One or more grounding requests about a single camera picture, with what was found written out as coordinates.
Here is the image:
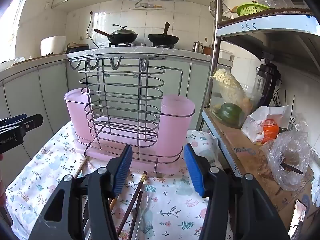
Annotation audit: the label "gas stove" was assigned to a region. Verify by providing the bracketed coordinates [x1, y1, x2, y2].
[108, 42, 175, 48]

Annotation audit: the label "kitchen counter with cabinets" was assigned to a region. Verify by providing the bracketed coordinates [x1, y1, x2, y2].
[0, 46, 233, 188]

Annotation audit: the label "corrugated cardboard sheet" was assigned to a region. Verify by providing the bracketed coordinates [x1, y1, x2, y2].
[221, 6, 313, 22]

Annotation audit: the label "napa cabbage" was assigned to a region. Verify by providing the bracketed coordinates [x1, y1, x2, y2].
[214, 69, 247, 105]

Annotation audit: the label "green bell pepper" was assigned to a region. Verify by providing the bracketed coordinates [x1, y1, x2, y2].
[217, 102, 244, 125]

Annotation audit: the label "pink plastic utensil cup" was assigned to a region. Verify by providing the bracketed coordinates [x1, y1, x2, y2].
[64, 88, 92, 145]
[160, 94, 195, 155]

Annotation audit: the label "wire mesh strainer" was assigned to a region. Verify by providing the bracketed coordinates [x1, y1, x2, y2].
[209, 0, 233, 20]

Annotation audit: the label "dark shallow pan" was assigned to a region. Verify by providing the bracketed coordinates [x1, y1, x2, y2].
[66, 42, 90, 53]

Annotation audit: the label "black wok wooden handle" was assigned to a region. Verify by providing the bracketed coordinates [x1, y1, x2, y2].
[147, 22, 180, 46]

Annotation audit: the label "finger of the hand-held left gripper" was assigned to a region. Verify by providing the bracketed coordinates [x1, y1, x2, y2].
[0, 114, 28, 126]
[0, 114, 43, 137]

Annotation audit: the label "clear plastic container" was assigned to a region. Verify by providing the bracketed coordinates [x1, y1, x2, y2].
[209, 76, 263, 129]

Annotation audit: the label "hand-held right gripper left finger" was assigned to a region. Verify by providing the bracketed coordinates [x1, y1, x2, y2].
[29, 144, 133, 240]

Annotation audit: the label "green plastic basket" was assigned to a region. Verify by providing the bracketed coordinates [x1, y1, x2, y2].
[236, 3, 270, 17]

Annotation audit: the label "steel shelving unit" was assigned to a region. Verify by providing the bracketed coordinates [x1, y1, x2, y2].
[197, 0, 320, 240]

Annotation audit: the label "green chives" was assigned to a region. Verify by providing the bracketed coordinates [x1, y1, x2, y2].
[272, 89, 297, 130]

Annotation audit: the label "white rice cooker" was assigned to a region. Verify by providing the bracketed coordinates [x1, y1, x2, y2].
[40, 36, 67, 57]

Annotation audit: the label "black blender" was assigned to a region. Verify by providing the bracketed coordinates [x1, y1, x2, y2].
[254, 52, 282, 108]

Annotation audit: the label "black wok with lid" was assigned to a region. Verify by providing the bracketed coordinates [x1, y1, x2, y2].
[94, 24, 139, 44]

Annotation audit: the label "glass wall shelf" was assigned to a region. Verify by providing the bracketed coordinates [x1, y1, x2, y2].
[130, 1, 167, 10]

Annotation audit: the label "crumpled clear plastic bag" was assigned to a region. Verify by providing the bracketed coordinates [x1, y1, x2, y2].
[262, 130, 313, 192]

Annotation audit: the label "white plastic box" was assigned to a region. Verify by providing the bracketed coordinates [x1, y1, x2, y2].
[219, 49, 234, 62]

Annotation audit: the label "black power cord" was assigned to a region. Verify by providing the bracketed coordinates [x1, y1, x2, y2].
[87, 12, 99, 48]

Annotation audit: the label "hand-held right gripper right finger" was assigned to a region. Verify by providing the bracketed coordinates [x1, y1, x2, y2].
[184, 144, 290, 240]

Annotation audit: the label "brown cardboard sheet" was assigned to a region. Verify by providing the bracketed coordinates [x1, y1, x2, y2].
[207, 107, 320, 212]

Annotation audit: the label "person's left hand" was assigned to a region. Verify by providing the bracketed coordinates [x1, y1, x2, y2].
[0, 152, 7, 207]

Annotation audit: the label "smartphone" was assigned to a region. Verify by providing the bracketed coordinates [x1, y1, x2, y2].
[287, 199, 307, 240]

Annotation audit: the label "metal wire utensil rack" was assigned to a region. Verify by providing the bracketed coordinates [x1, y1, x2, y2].
[69, 57, 184, 174]

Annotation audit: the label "floral tablecloth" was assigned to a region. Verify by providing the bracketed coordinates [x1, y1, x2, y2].
[5, 122, 235, 240]

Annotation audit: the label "dark chopstick gold band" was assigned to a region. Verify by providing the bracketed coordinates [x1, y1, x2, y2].
[116, 171, 148, 235]

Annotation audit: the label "white bag orange label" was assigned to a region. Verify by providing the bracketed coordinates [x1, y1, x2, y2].
[241, 105, 293, 144]

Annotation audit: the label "window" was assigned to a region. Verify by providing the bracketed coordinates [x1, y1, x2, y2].
[0, 0, 28, 63]

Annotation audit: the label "pink plastic drip tray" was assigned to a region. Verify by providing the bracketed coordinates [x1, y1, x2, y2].
[75, 115, 184, 174]

